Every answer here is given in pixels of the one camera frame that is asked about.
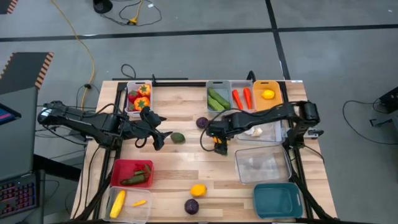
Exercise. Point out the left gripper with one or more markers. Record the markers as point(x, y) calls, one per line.
point(140, 129)

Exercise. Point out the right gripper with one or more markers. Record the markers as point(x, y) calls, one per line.
point(220, 128)

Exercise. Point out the green avocado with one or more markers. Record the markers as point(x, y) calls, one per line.
point(178, 137)

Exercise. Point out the small green chili pepper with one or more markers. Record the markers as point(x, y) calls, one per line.
point(140, 172)
point(148, 169)

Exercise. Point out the orange tomato green calyx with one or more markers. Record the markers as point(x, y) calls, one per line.
point(142, 104)
point(144, 90)

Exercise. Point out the white garlic bulb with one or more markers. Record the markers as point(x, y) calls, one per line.
point(257, 132)

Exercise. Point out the red tomato green calyx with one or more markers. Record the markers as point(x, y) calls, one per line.
point(133, 96)
point(131, 108)

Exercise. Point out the large clear plastic bin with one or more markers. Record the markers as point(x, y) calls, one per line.
point(264, 165)

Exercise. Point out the light green cucumber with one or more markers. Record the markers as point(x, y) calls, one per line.
point(215, 104)

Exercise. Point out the dark green cucumber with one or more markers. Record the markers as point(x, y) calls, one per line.
point(219, 98)

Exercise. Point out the orange carrot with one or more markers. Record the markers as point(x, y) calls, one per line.
point(237, 99)
point(247, 98)

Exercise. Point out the yellow lemon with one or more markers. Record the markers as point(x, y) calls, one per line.
point(268, 94)

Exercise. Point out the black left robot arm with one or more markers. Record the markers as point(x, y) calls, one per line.
point(87, 124)

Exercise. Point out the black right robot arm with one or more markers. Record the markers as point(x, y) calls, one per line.
point(267, 116)

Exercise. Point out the purple cabbage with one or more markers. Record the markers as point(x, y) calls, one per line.
point(202, 123)
point(191, 207)

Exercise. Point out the red plastic bin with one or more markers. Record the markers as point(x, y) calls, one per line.
point(124, 169)

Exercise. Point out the large dark green pepper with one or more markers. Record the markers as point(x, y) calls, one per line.
point(133, 180)

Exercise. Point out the orange plastic basket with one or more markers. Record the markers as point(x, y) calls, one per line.
point(259, 104)

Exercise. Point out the white plastic basket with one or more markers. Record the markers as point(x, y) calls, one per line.
point(130, 85)

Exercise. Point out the grey plastic basket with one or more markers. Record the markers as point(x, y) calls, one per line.
point(225, 87)

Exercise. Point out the small clear plastic bin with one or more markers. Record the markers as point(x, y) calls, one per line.
point(242, 85)

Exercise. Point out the small yellow chili pepper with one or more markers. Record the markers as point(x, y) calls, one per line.
point(139, 203)

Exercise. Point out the teal plastic basket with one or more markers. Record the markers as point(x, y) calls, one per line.
point(276, 200)

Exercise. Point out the yellow corn cob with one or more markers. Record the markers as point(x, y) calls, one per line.
point(117, 204)

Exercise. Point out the yellow power plug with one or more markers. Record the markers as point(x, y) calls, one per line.
point(133, 21)

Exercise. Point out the grey desk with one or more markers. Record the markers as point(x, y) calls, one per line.
point(18, 149)

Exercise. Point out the black round stand base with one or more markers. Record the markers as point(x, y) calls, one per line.
point(102, 5)

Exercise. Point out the backlit black keyboard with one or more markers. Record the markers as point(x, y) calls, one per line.
point(18, 196)

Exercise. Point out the black hazard-striped floor mat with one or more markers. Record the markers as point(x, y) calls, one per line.
point(21, 71)
point(5, 4)

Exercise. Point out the computer monitor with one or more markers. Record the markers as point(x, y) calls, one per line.
point(7, 115)

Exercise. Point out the black equipment case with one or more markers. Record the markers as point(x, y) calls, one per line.
point(390, 99)

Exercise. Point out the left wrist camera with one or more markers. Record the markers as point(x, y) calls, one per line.
point(149, 114)

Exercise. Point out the black aluminium rig frame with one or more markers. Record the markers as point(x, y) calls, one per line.
point(180, 84)

